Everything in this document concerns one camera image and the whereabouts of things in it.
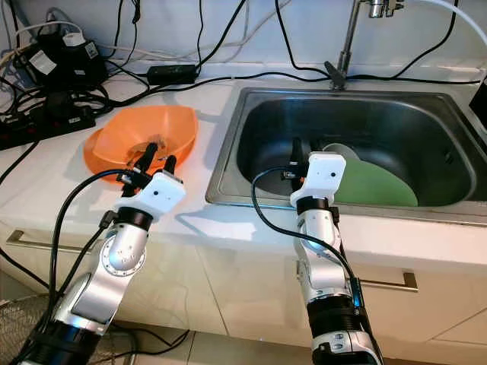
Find black plug adapter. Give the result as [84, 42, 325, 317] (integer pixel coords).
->
[46, 91, 81, 119]

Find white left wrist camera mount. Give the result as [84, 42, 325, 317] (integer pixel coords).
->
[118, 171, 187, 223]

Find white faucet hose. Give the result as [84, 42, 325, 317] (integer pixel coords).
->
[399, 0, 487, 50]

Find grey cup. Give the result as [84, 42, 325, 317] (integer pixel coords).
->
[321, 142, 370, 164]

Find metal faucet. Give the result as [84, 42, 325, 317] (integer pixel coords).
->
[323, 0, 406, 90]

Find white kitchen cabinet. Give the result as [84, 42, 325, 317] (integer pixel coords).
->
[0, 221, 487, 362]

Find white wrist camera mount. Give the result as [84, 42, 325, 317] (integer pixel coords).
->
[289, 152, 349, 208]
[118, 171, 187, 223]

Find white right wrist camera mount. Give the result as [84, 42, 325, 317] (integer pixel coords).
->
[289, 152, 349, 208]

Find black charger with white label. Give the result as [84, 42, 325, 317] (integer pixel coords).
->
[30, 30, 103, 92]

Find green plate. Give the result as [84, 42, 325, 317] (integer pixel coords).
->
[333, 158, 419, 208]

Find black power adapter brick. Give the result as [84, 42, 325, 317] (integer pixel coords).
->
[146, 64, 199, 84]

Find black power strip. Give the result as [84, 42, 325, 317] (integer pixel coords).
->
[0, 106, 94, 151]

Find stainless steel sink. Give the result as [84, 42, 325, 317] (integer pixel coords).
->
[205, 86, 487, 225]

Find metal floor fan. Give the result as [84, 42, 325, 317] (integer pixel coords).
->
[0, 295, 69, 365]

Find black box on counter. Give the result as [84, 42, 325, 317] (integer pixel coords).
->
[468, 68, 487, 134]

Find metal drawer handle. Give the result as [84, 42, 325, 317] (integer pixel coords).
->
[297, 259, 419, 294]
[6, 230, 103, 256]

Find orange plastic bowl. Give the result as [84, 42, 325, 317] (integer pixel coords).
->
[95, 105, 199, 164]

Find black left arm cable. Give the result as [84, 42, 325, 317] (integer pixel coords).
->
[46, 169, 134, 335]

